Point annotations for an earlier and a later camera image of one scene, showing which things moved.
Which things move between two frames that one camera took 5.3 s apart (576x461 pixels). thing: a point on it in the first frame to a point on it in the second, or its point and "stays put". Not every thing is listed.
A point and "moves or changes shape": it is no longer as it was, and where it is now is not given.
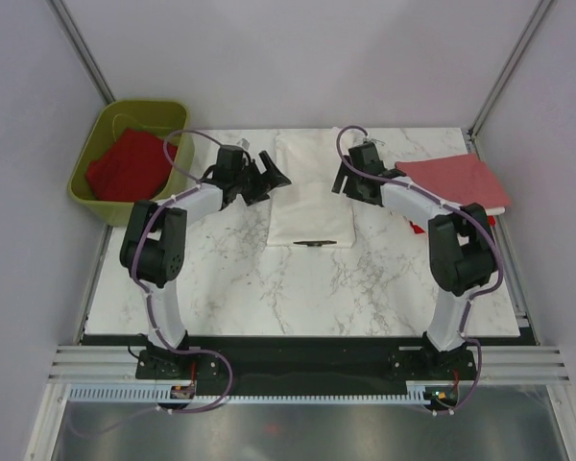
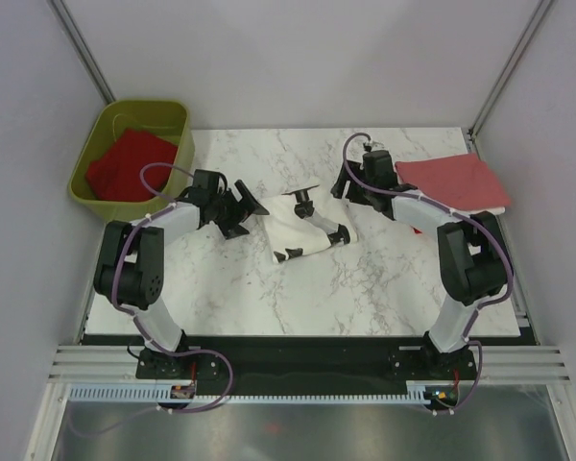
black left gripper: (267, 181) to (243, 209)
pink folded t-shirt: (462, 179) stays put
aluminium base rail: (77, 364) stays put
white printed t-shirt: (304, 211) moves or changes shape
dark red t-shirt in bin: (132, 167) stays put
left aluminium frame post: (82, 48) stays put
